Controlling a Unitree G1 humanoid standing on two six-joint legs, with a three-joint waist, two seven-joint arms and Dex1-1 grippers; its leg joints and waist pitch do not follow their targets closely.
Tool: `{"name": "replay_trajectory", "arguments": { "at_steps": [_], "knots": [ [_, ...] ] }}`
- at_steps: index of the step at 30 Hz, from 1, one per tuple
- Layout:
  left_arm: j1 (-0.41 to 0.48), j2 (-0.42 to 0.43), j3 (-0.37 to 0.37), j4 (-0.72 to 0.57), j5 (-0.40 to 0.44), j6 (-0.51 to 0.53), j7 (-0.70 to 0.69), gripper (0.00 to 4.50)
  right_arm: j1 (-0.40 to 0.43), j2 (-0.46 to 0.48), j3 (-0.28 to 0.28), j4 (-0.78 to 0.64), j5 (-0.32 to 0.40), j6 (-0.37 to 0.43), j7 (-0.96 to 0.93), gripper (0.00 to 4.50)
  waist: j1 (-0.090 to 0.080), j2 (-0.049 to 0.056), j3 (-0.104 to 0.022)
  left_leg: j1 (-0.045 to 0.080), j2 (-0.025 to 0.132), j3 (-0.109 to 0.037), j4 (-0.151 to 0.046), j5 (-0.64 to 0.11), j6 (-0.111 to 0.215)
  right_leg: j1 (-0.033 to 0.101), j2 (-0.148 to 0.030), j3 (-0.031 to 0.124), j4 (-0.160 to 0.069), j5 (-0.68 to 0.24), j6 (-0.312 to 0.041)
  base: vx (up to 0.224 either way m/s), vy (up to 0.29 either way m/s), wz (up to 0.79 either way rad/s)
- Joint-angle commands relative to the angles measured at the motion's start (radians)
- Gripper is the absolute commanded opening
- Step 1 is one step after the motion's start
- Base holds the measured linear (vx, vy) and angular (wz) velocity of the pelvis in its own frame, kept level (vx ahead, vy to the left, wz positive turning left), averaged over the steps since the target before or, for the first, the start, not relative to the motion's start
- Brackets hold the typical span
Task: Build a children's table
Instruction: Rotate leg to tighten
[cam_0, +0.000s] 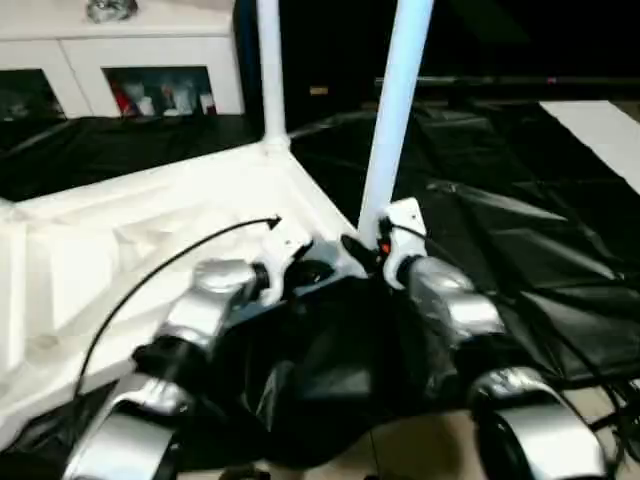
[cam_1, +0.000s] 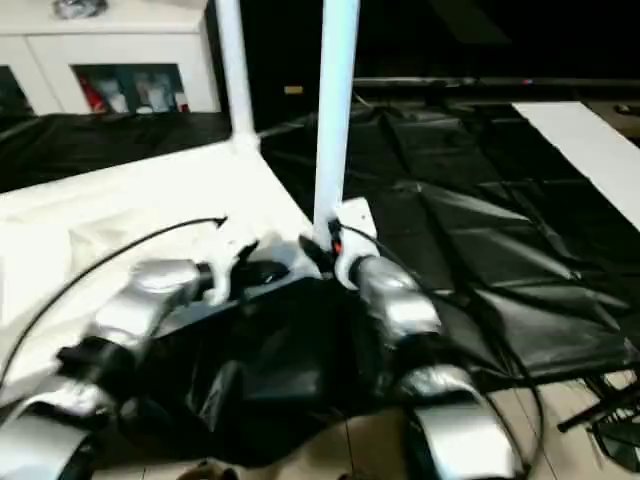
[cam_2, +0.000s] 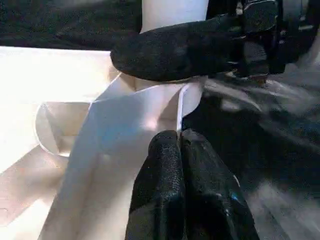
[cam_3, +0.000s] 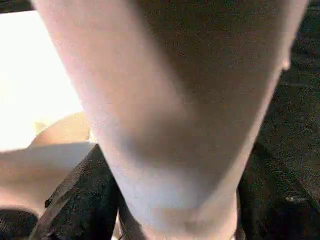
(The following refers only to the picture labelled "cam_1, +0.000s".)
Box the white glass-door cabinet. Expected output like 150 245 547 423
0 7 222 118

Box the patterned bowl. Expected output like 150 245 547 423
53 0 110 20

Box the long black bar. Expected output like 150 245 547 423
352 75 640 95

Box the flat white sheet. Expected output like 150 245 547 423
511 101 640 227

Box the black tripod leg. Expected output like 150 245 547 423
556 383 640 462

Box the white plastic table top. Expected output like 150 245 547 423
0 130 332 401

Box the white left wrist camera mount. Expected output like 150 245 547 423
201 233 262 304

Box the black work mat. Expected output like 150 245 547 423
0 99 640 471

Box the dark robot foot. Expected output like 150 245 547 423
178 462 237 480

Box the red packet behind glass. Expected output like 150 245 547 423
78 73 107 115

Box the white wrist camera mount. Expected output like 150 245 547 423
331 196 380 290
201 233 262 304

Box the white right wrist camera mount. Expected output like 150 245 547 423
331 196 380 290

